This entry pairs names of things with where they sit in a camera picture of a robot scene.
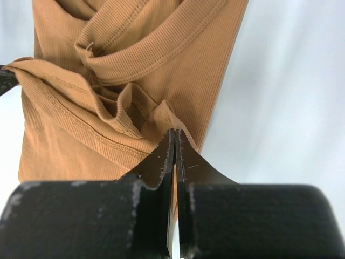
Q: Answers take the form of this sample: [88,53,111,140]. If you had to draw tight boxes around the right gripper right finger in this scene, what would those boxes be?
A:
[175,129,344,258]

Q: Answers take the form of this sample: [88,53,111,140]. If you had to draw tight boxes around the tan tank top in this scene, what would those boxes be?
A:
[5,1,247,182]

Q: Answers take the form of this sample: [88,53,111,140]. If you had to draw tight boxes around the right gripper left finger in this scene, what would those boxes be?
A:
[1,129,175,258]

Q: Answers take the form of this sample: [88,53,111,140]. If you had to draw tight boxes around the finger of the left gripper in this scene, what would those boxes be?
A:
[0,65,19,95]

